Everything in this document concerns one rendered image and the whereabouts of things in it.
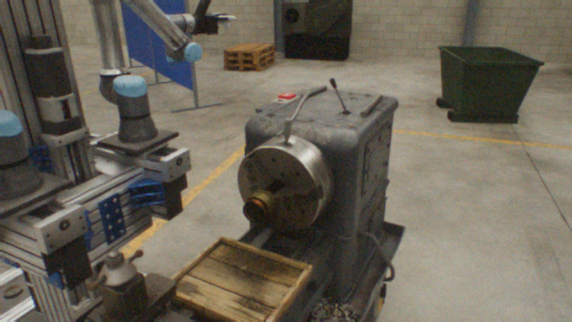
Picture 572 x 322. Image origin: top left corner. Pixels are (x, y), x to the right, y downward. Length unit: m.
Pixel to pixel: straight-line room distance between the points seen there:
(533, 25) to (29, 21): 10.67
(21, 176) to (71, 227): 0.20
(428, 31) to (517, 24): 2.00
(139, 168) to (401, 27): 9.91
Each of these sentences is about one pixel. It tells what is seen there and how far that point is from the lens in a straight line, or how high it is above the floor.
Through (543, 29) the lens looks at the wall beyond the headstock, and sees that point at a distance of 11.38.
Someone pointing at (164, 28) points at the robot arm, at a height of 1.56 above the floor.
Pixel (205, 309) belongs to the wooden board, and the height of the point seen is 0.89.
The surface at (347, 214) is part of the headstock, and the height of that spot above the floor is 0.96.
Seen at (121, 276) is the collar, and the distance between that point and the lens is 0.96.
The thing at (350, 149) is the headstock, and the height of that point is 1.21.
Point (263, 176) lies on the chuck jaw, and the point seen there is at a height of 1.14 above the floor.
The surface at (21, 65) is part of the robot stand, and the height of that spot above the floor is 1.48.
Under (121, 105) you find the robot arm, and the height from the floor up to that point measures 1.30.
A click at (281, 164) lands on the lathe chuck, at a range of 1.27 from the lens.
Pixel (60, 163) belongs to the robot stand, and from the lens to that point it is 1.57.
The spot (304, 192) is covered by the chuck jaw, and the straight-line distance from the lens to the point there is 1.24.
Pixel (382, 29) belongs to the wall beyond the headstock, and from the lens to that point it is 11.14.
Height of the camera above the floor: 1.71
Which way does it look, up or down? 24 degrees down
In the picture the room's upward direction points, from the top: 1 degrees counter-clockwise
